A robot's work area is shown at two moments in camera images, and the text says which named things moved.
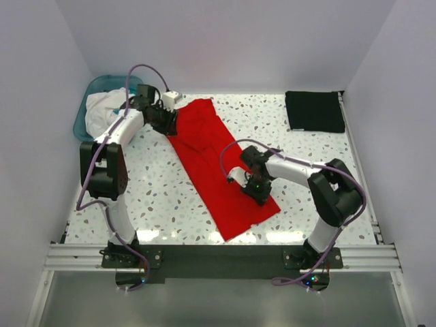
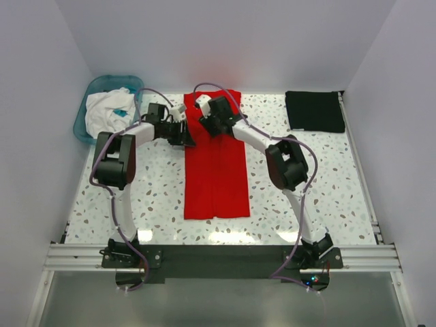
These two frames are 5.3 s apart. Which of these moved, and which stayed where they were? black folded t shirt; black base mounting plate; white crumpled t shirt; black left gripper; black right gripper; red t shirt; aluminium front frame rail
Moved: black right gripper; black left gripper; red t shirt
Stayed: aluminium front frame rail; black folded t shirt; black base mounting plate; white crumpled t shirt
